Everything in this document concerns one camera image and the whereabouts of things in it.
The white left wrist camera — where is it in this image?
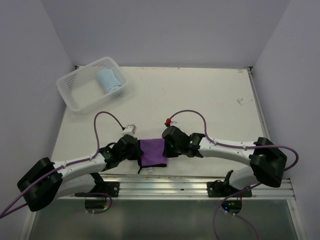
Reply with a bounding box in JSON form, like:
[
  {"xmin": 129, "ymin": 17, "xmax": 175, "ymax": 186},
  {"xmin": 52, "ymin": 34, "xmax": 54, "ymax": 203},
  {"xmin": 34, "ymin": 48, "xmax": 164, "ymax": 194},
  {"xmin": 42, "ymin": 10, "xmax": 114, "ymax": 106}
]
[{"xmin": 121, "ymin": 124, "xmax": 137, "ymax": 137}]

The aluminium mounting rail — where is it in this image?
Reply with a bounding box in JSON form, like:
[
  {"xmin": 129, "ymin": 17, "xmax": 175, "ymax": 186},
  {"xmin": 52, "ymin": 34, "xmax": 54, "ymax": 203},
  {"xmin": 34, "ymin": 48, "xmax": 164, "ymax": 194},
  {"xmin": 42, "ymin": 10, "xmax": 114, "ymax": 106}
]
[{"xmin": 32, "ymin": 174, "xmax": 296, "ymax": 201}]

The white perforated plastic basket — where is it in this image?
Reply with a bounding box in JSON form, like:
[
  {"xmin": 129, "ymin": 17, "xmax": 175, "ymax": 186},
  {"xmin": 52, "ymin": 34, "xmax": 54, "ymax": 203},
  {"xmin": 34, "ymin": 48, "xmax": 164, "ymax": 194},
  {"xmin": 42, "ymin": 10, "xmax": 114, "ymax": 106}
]
[{"xmin": 56, "ymin": 57, "xmax": 128, "ymax": 114}]

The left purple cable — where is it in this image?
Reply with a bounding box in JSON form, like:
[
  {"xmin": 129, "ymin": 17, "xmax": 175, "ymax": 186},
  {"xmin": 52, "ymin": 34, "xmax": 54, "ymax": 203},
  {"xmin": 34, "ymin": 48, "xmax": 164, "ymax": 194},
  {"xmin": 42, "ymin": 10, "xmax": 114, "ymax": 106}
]
[{"xmin": 0, "ymin": 111, "xmax": 126, "ymax": 220}]

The light blue towel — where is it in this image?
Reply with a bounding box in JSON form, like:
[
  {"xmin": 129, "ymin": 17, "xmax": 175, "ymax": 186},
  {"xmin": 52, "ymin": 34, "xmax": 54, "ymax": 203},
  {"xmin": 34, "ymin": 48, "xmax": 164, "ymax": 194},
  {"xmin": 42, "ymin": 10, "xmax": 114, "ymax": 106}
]
[{"xmin": 96, "ymin": 68, "xmax": 122, "ymax": 97}]

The dark grey purple cloth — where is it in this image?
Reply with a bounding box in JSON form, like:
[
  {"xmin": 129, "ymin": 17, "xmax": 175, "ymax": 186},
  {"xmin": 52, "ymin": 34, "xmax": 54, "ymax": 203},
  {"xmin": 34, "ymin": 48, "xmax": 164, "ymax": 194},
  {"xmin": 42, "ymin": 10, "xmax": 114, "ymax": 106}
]
[{"xmin": 137, "ymin": 138, "xmax": 168, "ymax": 174}]

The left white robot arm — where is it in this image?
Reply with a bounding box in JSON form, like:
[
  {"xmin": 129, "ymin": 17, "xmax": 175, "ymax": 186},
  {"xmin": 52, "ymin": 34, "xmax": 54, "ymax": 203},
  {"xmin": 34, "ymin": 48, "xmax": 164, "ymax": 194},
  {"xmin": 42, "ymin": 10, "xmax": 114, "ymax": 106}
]
[{"xmin": 17, "ymin": 134, "xmax": 144, "ymax": 212}]

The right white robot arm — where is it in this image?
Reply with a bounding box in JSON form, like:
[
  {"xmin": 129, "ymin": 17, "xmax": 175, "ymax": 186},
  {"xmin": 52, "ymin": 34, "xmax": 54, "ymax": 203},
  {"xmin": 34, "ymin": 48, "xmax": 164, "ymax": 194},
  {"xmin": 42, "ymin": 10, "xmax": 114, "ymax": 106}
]
[{"xmin": 162, "ymin": 126, "xmax": 287, "ymax": 197}]

